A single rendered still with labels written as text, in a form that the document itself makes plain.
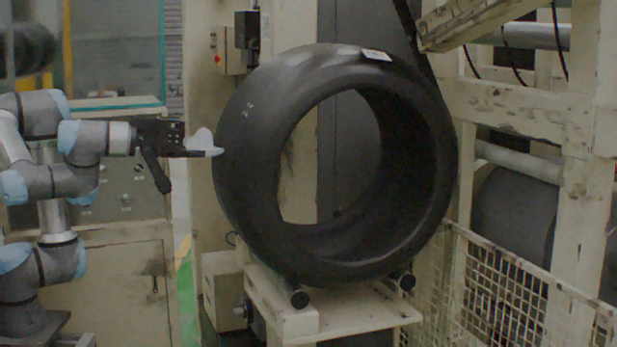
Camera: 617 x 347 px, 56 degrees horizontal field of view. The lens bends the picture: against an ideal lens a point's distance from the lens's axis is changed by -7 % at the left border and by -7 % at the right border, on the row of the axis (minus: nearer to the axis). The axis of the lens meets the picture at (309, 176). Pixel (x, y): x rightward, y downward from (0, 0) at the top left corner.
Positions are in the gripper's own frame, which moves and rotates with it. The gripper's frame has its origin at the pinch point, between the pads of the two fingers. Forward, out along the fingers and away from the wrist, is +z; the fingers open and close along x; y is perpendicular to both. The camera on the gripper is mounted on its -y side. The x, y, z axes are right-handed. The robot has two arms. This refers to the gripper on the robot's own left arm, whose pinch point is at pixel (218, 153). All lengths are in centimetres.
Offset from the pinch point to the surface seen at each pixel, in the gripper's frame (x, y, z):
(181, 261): 254, -116, 37
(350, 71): -11.9, 20.9, 24.2
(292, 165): 26.3, -6.9, 27.0
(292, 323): -10.4, -37.0, 17.8
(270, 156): -12.1, 1.8, 8.3
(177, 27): 947, 56, 120
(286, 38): 25.9, 27.6, 21.5
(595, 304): -54, -17, 64
